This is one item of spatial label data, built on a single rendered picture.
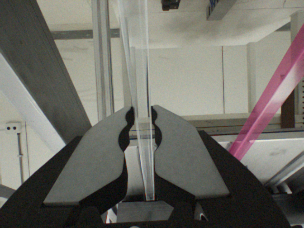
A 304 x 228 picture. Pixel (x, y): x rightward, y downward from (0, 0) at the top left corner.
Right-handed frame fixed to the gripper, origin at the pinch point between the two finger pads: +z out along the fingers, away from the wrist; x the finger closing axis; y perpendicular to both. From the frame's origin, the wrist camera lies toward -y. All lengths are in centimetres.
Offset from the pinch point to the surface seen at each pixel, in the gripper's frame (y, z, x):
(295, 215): 22.9, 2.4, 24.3
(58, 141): 3.9, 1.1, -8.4
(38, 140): 112, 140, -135
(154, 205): 22.2, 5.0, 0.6
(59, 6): -22, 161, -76
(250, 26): -4, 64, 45
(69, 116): 2.4, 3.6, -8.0
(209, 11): -9, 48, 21
